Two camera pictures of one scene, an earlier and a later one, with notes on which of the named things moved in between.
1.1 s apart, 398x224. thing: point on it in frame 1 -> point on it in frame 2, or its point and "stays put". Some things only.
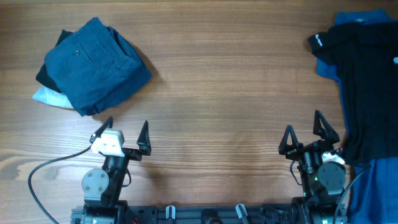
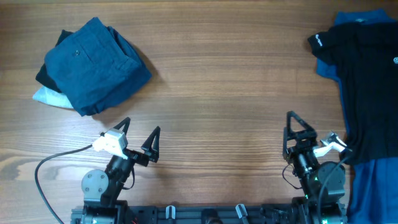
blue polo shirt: x=373 y=197 stays put
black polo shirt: x=367 y=55 stays put
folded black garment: x=42 y=76 stays put
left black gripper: x=142 y=142 -> x=142 y=158
